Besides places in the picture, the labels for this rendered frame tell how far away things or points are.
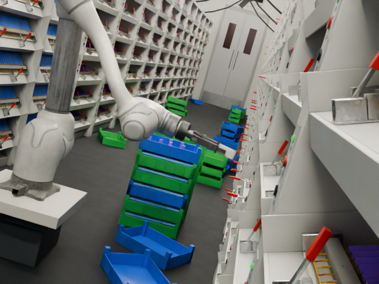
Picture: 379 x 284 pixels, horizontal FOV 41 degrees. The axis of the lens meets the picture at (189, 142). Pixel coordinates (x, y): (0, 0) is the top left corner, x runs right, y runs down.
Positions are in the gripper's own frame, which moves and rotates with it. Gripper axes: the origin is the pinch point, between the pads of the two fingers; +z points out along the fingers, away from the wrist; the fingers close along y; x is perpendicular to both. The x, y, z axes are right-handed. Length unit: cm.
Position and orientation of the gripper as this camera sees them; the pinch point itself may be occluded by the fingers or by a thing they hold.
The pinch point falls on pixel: (226, 151)
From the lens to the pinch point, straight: 192.7
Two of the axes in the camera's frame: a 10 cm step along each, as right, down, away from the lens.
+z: 9.0, 4.3, -0.3
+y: -1.0, 1.3, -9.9
